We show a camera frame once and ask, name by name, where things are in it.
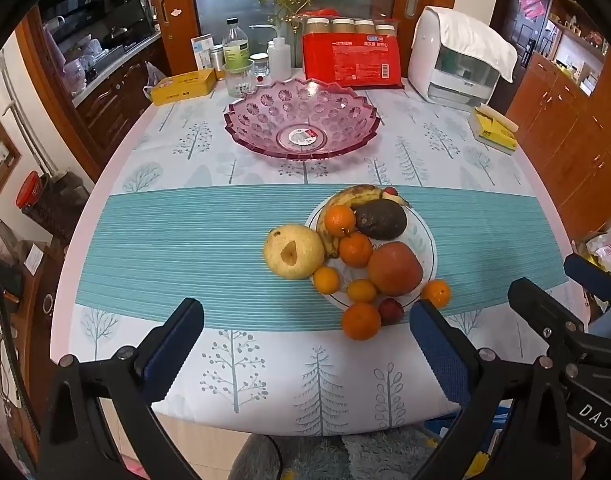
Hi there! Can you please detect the small orange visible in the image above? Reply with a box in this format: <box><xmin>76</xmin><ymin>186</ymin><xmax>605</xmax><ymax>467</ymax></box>
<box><xmin>347</xmin><ymin>278</ymin><xmax>378</xmax><ymax>304</ymax></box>
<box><xmin>313</xmin><ymin>266</ymin><xmax>341</xmax><ymax>295</ymax></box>
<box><xmin>421</xmin><ymin>280</ymin><xmax>452</xmax><ymax>309</ymax></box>

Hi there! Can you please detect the red lychee front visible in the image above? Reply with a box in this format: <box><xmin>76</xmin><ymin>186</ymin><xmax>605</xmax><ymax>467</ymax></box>
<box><xmin>378</xmin><ymin>298</ymin><xmax>404</xmax><ymax>326</ymax></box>

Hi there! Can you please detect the red apple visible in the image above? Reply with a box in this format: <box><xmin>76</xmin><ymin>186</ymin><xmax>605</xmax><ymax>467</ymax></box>
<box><xmin>367</xmin><ymin>242</ymin><xmax>424</xmax><ymax>297</ymax></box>

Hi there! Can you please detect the large orange front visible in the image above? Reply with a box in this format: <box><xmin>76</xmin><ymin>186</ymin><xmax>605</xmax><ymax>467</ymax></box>
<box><xmin>341</xmin><ymin>302</ymin><xmax>381</xmax><ymax>341</ymax></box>

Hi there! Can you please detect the yellow pear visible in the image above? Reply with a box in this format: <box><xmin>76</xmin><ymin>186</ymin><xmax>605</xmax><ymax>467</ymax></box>
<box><xmin>263</xmin><ymin>224</ymin><xmax>326</xmax><ymax>280</ymax></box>

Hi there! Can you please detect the wooden cabinet right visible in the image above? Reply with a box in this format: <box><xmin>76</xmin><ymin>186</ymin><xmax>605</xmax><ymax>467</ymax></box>
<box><xmin>507</xmin><ymin>0</ymin><xmax>611</xmax><ymax>240</ymax></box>

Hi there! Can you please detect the white printed plate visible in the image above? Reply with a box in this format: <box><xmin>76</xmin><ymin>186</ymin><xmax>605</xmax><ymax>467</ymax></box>
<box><xmin>325</xmin><ymin>206</ymin><xmax>438</xmax><ymax>311</ymax></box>

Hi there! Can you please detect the yellow box right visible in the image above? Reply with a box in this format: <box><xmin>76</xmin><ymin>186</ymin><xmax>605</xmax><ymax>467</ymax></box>
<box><xmin>468</xmin><ymin>104</ymin><xmax>519</xmax><ymax>155</ymax></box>

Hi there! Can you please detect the yellow box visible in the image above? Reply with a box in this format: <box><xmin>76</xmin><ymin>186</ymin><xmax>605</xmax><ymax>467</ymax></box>
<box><xmin>150</xmin><ymin>68</ymin><xmax>217</xmax><ymax>106</ymax></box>
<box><xmin>468</xmin><ymin>104</ymin><xmax>519</xmax><ymax>155</ymax></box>

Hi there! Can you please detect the dark avocado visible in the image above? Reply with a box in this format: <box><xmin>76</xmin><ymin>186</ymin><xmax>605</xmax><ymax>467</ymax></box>
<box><xmin>354</xmin><ymin>198</ymin><xmax>407</xmax><ymax>240</ymax></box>

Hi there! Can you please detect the red strawberry behind banana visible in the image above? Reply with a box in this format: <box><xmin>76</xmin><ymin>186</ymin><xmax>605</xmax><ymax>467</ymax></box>
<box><xmin>383</xmin><ymin>186</ymin><xmax>399</xmax><ymax>196</ymax></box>

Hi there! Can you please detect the white appliance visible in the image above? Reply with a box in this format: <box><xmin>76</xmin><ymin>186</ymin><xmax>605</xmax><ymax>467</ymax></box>
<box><xmin>407</xmin><ymin>6</ymin><xmax>499</xmax><ymax>110</ymax></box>

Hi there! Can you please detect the spotted banana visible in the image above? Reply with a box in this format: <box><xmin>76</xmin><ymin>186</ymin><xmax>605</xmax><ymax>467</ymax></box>
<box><xmin>316</xmin><ymin>184</ymin><xmax>409</xmax><ymax>259</ymax></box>

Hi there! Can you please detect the red container on floor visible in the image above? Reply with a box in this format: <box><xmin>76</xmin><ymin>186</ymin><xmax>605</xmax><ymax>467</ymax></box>
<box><xmin>16</xmin><ymin>170</ymin><xmax>43</xmax><ymax>209</ymax></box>

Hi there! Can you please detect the white towel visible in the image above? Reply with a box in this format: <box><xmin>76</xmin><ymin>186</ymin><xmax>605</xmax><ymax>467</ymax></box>
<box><xmin>426</xmin><ymin>6</ymin><xmax>518</xmax><ymax>84</ymax></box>

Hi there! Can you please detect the tree print tablecloth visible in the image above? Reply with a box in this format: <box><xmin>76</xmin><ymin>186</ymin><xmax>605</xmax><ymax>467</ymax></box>
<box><xmin>50</xmin><ymin>80</ymin><xmax>590</xmax><ymax>436</ymax></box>

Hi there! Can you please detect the red snack package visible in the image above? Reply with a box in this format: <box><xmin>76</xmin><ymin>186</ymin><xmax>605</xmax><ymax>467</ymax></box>
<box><xmin>302</xmin><ymin>32</ymin><xmax>403</xmax><ymax>89</ymax></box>

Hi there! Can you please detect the pink glass fruit bowl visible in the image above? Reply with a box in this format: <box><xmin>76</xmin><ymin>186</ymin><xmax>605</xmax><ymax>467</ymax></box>
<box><xmin>224</xmin><ymin>78</ymin><xmax>380</xmax><ymax>162</ymax></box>

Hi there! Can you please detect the jar pack behind package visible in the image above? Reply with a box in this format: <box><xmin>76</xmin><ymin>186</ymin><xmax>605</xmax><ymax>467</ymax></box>
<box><xmin>299</xmin><ymin>8</ymin><xmax>398</xmax><ymax>36</ymax></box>

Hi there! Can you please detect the white squeeze bottle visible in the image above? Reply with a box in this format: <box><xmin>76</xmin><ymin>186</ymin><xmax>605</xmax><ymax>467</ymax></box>
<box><xmin>250</xmin><ymin>24</ymin><xmax>292</xmax><ymax>81</ymax></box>

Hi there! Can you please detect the yellow box left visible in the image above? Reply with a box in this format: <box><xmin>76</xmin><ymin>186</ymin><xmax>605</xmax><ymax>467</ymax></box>
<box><xmin>150</xmin><ymin>68</ymin><xmax>217</xmax><ymax>106</ymax></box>

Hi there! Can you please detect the drinking glass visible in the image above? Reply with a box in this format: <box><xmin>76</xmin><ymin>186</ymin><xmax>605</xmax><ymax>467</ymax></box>
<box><xmin>225</xmin><ymin>61</ymin><xmax>256</xmax><ymax>99</ymax></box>

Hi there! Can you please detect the clear plastic bottle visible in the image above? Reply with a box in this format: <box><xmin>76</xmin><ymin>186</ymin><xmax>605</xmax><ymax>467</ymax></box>
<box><xmin>223</xmin><ymin>16</ymin><xmax>250</xmax><ymax>75</ymax></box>

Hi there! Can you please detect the white blue carton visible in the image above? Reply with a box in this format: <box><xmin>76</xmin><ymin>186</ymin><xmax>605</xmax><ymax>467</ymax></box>
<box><xmin>190</xmin><ymin>34</ymin><xmax>214</xmax><ymax>70</ymax></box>

